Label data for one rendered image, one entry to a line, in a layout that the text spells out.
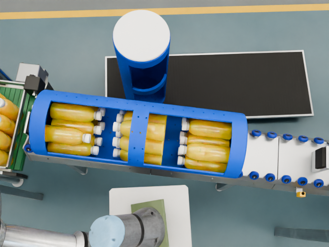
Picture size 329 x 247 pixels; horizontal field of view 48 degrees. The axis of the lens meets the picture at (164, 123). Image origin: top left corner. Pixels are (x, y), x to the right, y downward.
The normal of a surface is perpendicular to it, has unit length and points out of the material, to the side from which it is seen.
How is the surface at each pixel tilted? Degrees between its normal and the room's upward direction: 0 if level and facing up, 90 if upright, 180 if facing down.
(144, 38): 0
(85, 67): 0
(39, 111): 3
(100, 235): 38
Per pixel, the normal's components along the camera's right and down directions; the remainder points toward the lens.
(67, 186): 0.03, -0.25
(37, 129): -0.03, 0.18
